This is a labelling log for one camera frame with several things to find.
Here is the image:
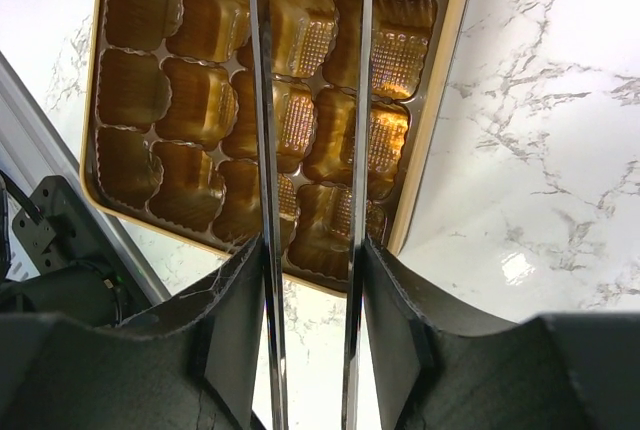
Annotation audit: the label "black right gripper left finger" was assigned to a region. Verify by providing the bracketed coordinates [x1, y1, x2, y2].
[1, 237, 265, 429]

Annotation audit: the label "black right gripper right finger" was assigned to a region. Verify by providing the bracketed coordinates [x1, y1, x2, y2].
[363, 240, 639, 429]

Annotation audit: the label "metal tongs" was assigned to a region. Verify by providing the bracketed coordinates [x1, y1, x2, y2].
[249, 0, 373, 429]

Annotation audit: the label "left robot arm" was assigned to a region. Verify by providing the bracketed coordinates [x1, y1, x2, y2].
[1, 173, 151, 327]

